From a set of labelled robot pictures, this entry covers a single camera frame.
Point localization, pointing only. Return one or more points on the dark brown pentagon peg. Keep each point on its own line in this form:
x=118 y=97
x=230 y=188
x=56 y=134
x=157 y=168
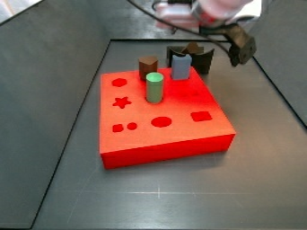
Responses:
x=149 y=64

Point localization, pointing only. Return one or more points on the green cylinder peg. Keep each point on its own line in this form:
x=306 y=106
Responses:
x=156 y=87

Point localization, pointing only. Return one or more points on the blue arch shaped peg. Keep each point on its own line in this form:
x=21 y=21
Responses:
x=181 y=65

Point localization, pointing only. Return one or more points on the black curved holder stand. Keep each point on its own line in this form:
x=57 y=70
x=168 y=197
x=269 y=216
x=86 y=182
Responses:
x=202 y=58

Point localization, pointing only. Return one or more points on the brown hexagon prism peg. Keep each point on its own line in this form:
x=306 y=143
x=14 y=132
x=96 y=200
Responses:
x=194 y=49

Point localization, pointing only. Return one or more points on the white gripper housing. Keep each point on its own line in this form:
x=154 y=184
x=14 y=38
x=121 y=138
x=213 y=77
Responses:
x=242 y=42

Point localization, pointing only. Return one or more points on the red shape sorter block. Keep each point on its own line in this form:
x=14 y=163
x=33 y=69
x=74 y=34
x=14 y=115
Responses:
x=142 y=132

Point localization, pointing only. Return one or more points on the white pink robot arm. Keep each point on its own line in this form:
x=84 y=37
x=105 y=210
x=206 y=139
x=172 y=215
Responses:
x=214 y=17

